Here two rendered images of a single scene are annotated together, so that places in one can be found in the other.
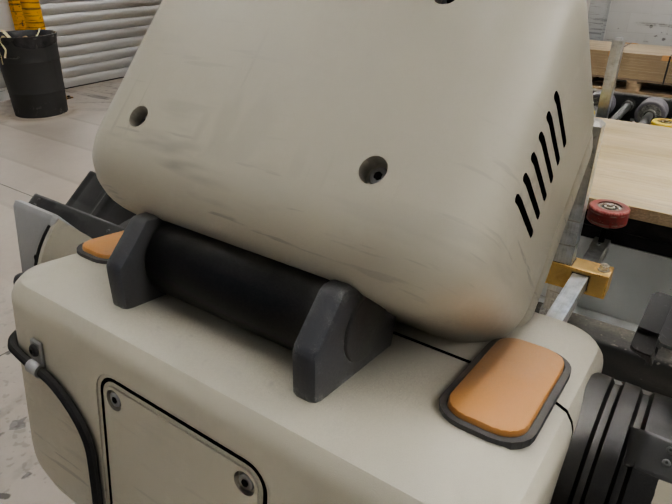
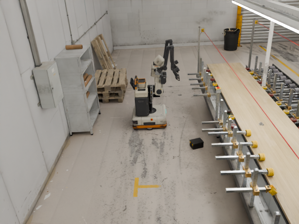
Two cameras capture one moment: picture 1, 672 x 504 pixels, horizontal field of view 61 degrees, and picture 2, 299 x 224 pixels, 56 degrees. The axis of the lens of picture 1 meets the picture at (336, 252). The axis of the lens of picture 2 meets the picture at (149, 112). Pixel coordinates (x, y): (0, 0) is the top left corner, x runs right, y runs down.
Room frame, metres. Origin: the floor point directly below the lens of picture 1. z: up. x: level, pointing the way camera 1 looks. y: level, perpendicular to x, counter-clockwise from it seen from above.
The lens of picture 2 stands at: (-2.56, -4.13, 2.84)
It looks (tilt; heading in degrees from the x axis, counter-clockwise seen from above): 27 degrees down; 58
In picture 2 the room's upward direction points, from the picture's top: 3 degrees counter-clockwise
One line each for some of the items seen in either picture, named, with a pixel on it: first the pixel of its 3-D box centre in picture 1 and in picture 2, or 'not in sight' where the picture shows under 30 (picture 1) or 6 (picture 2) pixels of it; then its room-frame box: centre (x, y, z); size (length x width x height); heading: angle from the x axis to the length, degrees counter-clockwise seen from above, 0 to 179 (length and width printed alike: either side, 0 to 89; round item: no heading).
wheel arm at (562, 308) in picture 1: (575, 287); (201, 83); (0.93, -0.46, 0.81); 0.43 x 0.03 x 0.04; 145
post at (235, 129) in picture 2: not in sight; (233, 143); (-0.28, -2.31, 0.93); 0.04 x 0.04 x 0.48; 55
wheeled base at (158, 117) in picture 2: not in sight; (149, 115); (0.09, 0.13, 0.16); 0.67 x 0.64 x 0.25; 145
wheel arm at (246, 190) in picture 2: not in sight; (245, 190); (-0.80, -2.91, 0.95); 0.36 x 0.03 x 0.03; 145
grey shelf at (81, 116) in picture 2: not in sight; (80, 89); (-0.97, 0.92, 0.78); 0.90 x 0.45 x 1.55; 55
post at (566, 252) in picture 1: (568, 240); (204, 79); (1.00, -0.46, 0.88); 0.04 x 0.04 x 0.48; 55
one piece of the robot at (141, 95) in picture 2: not in sight; (143, 96); (0.02, 0.18, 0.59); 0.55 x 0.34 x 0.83; 55
